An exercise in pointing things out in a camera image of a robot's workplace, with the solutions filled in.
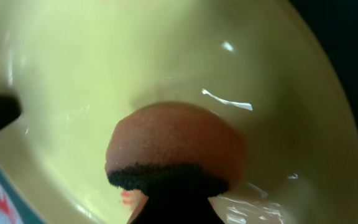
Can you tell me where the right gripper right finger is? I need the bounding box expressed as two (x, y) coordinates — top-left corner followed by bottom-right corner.
(128, 186), (226, 224)

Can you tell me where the red and black sponge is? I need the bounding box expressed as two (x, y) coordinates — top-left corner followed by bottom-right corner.
(105, 102), (246, 197)

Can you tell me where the yellow-green plate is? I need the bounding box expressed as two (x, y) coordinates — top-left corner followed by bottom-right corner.
(0, 0), (358, 223)

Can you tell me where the teal plastic tray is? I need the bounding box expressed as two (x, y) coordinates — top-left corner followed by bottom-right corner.
(0, 170), (44, 224)

